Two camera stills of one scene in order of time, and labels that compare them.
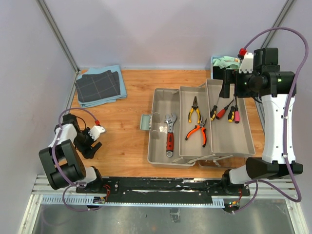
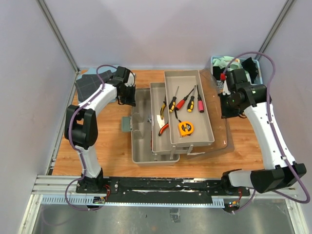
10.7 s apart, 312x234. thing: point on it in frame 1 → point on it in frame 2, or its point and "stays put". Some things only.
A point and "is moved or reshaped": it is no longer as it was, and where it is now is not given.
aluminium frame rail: x=42 y=193 stays put
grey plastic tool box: x=194 y=126 is moved or reshaped
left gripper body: x=83 y=141 → x=124 y=97
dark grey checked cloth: x=92 y=87 stays put
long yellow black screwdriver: x=231 y=115 is moved or reshaped
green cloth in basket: x=227 y=62 stays put
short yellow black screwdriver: x=213 y=113 → x=172 y=104
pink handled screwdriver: x=237 y=114 is moved or reshaped
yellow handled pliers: x=194 y=107 → x=162 y=108
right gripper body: x=243 y=90 → x=227 y=107
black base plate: x=162 y=190 stays put
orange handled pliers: x=201 y=125 → x=163 y=129
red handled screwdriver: x=222 y=112 is moved or reshaped
